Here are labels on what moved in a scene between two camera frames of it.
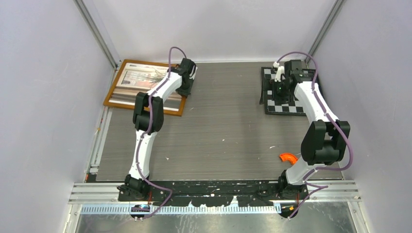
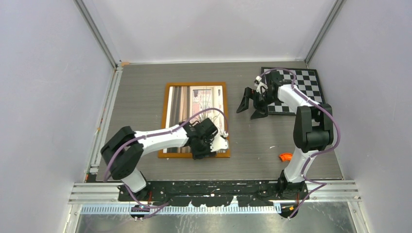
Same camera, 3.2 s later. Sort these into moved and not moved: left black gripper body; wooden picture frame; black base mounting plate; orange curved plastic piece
Moved: wooden picture frame; left black gripper body
Not moved: black base mounting plate; orange curved plastic piece
